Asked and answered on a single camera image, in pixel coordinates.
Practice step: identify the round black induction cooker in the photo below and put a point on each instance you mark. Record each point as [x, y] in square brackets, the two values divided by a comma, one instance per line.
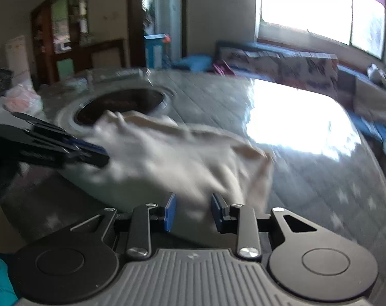
[122, 100]

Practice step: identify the window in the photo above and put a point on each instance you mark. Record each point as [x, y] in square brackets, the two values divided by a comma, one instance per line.
[308, 3]

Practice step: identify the blue box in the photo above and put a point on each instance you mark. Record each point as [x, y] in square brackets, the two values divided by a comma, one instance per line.
[154, 51]

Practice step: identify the long butterfly print pillow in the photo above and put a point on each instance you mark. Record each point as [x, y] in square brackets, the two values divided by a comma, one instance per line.
[250, 63]

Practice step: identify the dark wooden door frame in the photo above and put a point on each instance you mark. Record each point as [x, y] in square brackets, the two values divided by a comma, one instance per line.
[135, 22]

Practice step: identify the cream garment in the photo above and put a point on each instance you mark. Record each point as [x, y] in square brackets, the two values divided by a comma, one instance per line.
[167, 159]

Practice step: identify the pink plastic bag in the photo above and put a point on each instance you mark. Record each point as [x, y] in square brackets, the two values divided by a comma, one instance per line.
[20, 98]

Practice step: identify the blue sofa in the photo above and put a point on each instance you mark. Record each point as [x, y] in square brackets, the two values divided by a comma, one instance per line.
[346, 73]

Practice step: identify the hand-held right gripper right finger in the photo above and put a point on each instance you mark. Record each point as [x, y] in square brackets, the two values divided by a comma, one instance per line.
[216, 212]

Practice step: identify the square butterfly print pillow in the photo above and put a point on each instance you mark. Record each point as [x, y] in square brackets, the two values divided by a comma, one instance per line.
[308, 73]

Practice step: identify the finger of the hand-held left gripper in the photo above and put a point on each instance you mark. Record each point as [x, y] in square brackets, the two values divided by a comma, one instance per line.
[84, 145]
[84, 160]

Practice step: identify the white appliance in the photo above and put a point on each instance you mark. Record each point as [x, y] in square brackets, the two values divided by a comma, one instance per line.
[17, 54]

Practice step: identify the grey pillow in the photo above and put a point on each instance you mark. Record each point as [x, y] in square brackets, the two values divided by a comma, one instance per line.
[373, 102]

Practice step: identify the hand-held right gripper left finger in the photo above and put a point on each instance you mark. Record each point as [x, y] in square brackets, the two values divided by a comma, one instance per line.
[170, 212]

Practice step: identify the blue bolster cushion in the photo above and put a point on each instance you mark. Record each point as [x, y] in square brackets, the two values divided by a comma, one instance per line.
[196, 63]

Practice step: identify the wooden display cabinet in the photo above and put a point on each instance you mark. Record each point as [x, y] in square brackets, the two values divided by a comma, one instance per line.
[41, 38]

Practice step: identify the pink cloth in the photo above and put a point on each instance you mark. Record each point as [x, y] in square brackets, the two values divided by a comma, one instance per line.
[221, 68]

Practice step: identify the wooden chair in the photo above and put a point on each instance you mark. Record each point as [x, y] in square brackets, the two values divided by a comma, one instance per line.
[105, 46]

